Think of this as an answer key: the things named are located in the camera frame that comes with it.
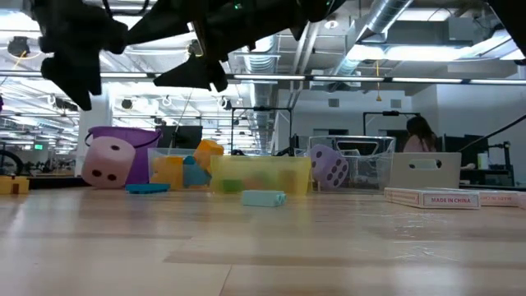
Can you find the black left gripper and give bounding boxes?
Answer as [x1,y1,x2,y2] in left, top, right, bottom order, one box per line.
[30,0,129,112]

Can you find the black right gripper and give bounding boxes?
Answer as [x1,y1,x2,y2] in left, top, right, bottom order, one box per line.
[124,0,314,93]

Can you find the pink foam die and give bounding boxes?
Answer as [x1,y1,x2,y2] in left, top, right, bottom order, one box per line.
[81,136,136,189]

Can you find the yellow plastic toy block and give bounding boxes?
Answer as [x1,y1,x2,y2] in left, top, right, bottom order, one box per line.
[150,155,186,191]
[192,138,225,173]

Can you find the blue plastic toy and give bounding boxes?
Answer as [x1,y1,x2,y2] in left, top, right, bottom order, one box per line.
[182,155,211,188]

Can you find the blue lid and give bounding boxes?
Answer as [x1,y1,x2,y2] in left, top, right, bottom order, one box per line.
[125,183,171,195]

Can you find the red toy brick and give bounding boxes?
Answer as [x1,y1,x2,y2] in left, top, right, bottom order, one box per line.
[245,176,272,191]

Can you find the light blue toy brick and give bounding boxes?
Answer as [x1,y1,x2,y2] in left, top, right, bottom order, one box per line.
[241,189,288,208]

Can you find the small yellow toy brick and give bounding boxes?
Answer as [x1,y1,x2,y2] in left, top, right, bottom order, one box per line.
[281,169,298,195]

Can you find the purple foam die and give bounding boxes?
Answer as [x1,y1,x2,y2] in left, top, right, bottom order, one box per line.
[308,143,349,191]

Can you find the black ceiling device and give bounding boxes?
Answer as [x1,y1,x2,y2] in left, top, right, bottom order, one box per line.
[7,35,32,58]

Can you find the bicycle wheel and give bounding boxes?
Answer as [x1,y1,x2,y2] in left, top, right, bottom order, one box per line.
[0,148,25,178]

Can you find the small clear plastic bin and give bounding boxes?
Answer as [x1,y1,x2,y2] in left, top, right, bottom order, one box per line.
[146,147,215,192]

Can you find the purple plastic bucket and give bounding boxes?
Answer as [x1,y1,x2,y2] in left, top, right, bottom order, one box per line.
[85,126,162,186]

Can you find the small yellow toy block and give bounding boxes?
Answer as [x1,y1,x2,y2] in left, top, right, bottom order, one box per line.
[0,175,30,195]

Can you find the yellow plastic bin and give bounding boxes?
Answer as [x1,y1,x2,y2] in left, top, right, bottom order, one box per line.
[209,155,312,197]

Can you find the yellow hanging pendant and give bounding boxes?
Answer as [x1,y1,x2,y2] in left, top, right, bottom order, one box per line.
[374,60,383,103]

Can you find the large clear plastic bin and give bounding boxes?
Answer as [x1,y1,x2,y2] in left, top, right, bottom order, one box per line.
[307,135,397,194]

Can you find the ceiling light strip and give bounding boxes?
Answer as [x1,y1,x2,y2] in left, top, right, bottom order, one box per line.
[0,70,526,86]

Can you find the person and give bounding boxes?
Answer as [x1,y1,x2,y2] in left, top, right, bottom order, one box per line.
[402,115,439,153]

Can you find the grey plastic bin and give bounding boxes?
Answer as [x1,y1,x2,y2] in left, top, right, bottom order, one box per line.
[388,152,464,190]

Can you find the red emblem playing card box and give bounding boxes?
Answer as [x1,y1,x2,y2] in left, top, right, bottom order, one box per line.
[384,187,481,210]

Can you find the black desk monitors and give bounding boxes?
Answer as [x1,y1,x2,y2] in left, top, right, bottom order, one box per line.
[435,133,490,155]

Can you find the orange back playing card box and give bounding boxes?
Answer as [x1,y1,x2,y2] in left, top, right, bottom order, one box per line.
[427,187,521,208]

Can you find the black wall screen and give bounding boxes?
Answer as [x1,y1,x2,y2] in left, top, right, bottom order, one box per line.
[155,125,204,150]

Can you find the silver ventilation duct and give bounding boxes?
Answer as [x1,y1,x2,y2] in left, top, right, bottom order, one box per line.
[328,0,414,90]
[228,35,284,145]

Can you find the black rig frame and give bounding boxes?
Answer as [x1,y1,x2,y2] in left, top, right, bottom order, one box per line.
[230,105,293,157]
[362,110,422,154]

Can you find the black aluminium support frame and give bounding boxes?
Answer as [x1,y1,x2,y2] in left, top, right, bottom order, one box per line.
[28,175,90,190]

